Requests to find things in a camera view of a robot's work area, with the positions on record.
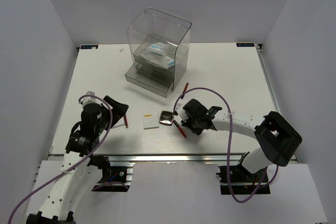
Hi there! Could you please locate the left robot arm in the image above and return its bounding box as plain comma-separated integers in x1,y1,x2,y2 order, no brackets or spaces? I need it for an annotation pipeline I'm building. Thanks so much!
26,92,129,223

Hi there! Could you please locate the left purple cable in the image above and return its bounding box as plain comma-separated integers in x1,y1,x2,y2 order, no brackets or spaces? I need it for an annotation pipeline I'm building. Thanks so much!
7,94,131,224

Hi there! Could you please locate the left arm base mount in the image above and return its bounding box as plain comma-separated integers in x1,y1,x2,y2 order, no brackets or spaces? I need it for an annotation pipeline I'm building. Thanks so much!
92,163,133,193

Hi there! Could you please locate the blue label right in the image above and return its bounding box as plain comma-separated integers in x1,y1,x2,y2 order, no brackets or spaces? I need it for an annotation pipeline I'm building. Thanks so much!
236,42,255,47

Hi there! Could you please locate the clear acrylic drawer organizer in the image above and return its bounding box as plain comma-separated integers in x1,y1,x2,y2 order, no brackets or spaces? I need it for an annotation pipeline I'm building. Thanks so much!
125,7,192,98

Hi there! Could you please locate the aluminium front rail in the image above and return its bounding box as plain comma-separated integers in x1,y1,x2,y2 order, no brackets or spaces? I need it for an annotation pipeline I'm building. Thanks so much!
104,152,297,164

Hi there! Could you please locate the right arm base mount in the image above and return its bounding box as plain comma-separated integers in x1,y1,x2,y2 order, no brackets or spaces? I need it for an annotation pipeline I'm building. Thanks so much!
216,166,271,196

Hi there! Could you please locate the blue label left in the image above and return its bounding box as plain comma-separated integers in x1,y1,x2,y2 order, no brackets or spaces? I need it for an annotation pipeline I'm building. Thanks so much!
80,45,98,50

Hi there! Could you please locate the blue label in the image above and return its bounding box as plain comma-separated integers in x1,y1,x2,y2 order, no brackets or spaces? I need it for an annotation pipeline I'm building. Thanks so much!
80,45,98,50
236,42,255,47

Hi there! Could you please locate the black gold compact case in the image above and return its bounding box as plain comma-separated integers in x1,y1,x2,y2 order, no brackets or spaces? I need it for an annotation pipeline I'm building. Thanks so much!
159,110,174,126

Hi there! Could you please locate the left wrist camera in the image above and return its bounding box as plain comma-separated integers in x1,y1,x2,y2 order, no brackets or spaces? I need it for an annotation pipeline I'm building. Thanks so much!
78,91,98,107

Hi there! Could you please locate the white cotton pad pack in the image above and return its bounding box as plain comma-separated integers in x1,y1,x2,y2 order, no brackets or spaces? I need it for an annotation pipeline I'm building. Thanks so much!
140,52,175,69
147,42,175,56

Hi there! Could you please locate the white square compact box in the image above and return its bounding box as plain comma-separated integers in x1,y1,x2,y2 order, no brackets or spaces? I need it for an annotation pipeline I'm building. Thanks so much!
143,113,159,130

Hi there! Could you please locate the white flat packet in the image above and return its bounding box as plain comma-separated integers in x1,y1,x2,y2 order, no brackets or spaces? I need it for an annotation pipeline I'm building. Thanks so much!
112,120,125,129

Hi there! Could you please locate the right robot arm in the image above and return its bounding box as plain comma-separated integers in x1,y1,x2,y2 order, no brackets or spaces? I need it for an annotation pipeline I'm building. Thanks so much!
174,99,302,182

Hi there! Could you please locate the dark red lip gloss left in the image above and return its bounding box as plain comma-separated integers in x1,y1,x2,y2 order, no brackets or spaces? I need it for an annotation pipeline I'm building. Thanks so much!
123,115,129,129

